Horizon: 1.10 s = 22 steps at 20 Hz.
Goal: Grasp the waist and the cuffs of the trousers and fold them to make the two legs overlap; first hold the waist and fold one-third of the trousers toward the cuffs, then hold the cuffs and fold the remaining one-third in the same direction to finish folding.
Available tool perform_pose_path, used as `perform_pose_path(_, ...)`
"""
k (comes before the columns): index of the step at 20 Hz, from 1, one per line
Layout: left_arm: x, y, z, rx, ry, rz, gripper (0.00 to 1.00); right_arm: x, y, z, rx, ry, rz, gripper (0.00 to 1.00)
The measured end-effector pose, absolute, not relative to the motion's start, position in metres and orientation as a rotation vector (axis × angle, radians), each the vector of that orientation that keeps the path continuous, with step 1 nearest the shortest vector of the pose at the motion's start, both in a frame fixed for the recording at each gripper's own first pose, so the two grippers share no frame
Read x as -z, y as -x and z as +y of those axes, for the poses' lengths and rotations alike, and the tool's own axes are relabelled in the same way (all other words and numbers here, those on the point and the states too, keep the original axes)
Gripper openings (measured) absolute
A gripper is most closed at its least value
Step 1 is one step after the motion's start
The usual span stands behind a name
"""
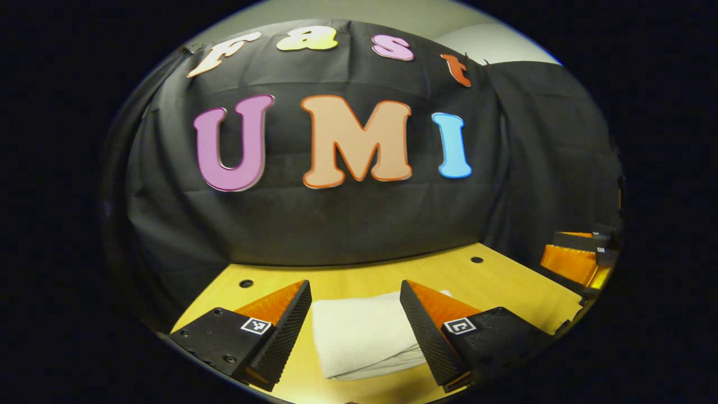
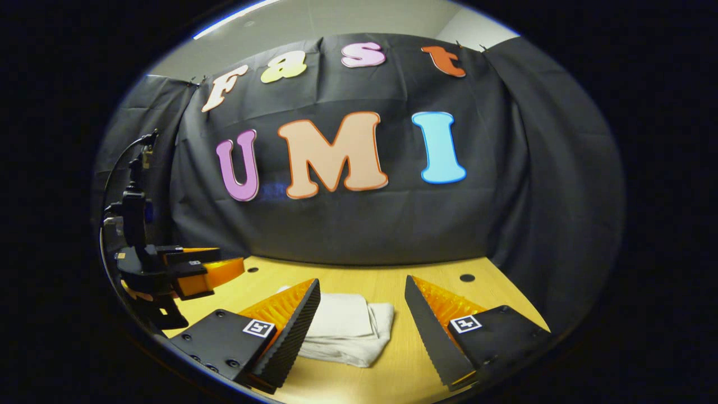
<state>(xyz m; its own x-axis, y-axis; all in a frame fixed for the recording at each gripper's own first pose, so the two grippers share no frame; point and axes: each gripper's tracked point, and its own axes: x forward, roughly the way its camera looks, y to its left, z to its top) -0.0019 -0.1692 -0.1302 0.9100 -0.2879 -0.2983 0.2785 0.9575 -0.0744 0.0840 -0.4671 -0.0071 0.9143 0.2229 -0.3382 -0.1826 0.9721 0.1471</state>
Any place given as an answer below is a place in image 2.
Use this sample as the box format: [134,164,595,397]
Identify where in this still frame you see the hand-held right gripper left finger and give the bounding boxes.
[168,277,322,396]

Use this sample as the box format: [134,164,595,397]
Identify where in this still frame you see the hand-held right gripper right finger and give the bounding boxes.
[403,274,554,393]

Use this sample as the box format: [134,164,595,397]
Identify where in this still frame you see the white jeans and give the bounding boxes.
[278,285,395,369]

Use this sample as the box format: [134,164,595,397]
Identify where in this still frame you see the black backdrop cloth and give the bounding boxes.
[93,33,627,337]

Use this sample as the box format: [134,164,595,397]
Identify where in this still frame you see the thin black cable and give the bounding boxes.
[99,130,159,236]

